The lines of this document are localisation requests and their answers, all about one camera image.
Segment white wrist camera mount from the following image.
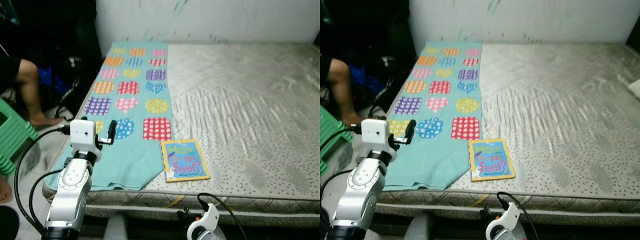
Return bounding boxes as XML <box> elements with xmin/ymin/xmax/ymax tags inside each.
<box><xmin>492</xmin><ymin>201</ymin><xmax>521</xmax><ymax>233</ymax></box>
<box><xmin>70</xmin><ymin>119</ymin><xmax>97</xmax><ymax>152</ymax></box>
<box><xmin>361</xmin><ymin>119</ymin><xmax>391</xmax><ymax>152</ymax></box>
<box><xmin>192</xmin><ymin>202</ymin><xmax>221</xmax><ymax>233</ymax></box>

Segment black bed frame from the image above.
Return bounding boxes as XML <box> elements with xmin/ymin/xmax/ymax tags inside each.
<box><xmin>80</xmin><ymin>215</ymin><xmax>321</xmax><ymax>240</ymax></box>
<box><xmin>390</xmin><ymin>216</ymin><xmax>640</xmax><ymax>240</ymax></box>

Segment turquoise blanket with colourful shapes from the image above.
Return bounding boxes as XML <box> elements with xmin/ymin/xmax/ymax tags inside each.
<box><xmin>47</xmin><ymin>41</ymin><xmax>174</xmax><ymax>191</ymax></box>
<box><xmin>377</xmin><ymin>41</ymin><xmax>483</xmax><ymax>191</ymax></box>

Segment yellow-edged blue children's book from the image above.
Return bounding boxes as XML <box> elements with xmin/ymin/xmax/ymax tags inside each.
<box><xmin>160</xmin><ymin>139</ymin><xmax>211</xmax><ymax>183</ymax></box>
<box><xmin>468</xmin><ymin>138</ymin><xmax>516</xmax><ymax>182</ymax></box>

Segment seated person in black shorts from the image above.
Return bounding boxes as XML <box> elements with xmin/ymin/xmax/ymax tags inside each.
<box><xmin>0</xmin><ymin>47</ymin><xmax>65</xmax><ymax>203</ymax></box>
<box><xmin>320</xmin><ymin>56</ymin><xmax>364</xmax><ymax>127</ymax></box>

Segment blue bag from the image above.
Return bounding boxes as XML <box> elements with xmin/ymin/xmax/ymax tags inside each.
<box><xmin>350</xmin><ymin>65</ymin><xmax>384</xmax><ymax>97</ymax></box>
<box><xmin>39</xmin><ymin>65</ymin><xmax>69</xmax><ymax>97</ymax></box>

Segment black bag with white print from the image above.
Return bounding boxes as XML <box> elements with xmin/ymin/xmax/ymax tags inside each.
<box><xmin>55</xmin><ymin>54</ymin><xmax>97</xmax><ymax>121</ymax></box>
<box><xmin>369</xmin><ymin>54</ymin><xmax>409</xmax><ymax>119</ymax></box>

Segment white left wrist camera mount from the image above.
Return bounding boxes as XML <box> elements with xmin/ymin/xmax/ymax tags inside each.
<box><xmin>361</xmin><ymin>119</ymin><xmax>391</xmax><ymax>152</ymax></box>
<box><xmin>70</xmin><ymin>119</ymin><xmax>97</xmax><ymax>152</ymax></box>

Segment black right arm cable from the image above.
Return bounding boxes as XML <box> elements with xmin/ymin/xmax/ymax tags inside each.
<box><xmin>496</xmin><ymin>191</ymin><xmax>540</xmax><ymax>240</ymax></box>
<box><xmin>197</xmin><ymin>192</ymin><xmax>249</xmax><ymax>240</ymax></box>

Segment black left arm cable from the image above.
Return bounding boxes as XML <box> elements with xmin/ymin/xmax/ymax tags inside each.
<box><xmin>14</xmin><ymin>126</ymin><xmax>72</xmax><ymax>235</ymax></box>
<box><xmin>320</xmin><ymin>125</ymin><xmax>364</xmax><ymax>201</ymax></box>

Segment grey left robot leg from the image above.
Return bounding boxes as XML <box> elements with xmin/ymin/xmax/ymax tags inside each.
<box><xmin>402</xmin><ymin>214</ymin><xmax>434</xmax><ymax>240</ymax></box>
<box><xmin>102</xmin><ymin>214</ymin><xmax>127</xmax><ymax>240</ymax></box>

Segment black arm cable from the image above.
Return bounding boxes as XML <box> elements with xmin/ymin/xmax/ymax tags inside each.
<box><xmin>496</xmin><ymin>191</ymin><xmax>540</xmax><ymax>240</ymax></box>
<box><xmin>197</xmin><ymin>192</ymin><xmax>249</xmax><ymax>240</ymax></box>
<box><xmin>14</xmin><ymin>126</ymin><xmax>72</xmax><ymax>235</ymax></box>
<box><xmin>320</xmin><ymin>125</ymin><xmax>364</xmax><ymax>201</ymax></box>

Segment stacked green plastic stools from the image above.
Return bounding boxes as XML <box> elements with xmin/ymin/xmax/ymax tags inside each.
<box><xmin>0</xmin><ymin>97</ymin><xmax>39</xmax><ymax>176</ymax></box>
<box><xmin>320</xmin><ymin>105</ymin><xmax>354</xmax><ymax>174</ymax></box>

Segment grey quilted spotted mattress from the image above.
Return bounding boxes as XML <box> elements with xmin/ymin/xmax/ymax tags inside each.
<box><xmin>42</xmin><ymin>42</ymin><xmax>321</xmax><ymax>228</ymax></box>
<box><xmin>372</xmin><ymin>42</ymin><xmax>640</xmax><ymax>227</ymax></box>

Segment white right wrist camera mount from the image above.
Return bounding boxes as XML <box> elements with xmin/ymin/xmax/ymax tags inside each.
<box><xmin>192</xmin><ymin>202</ymin><xmax>221</xmax><ymax>233</ymax></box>
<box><xmin>492</xmin><ymin>201</ymin><xmax>521</xmax><ymax>233</ymax></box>

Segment dark wardrobe with small knobs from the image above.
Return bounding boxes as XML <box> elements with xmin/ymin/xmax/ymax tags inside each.
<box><xmin>627</xmin><ymin>21</ymin><xmax>640</xmax><ymax>49</ymax></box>

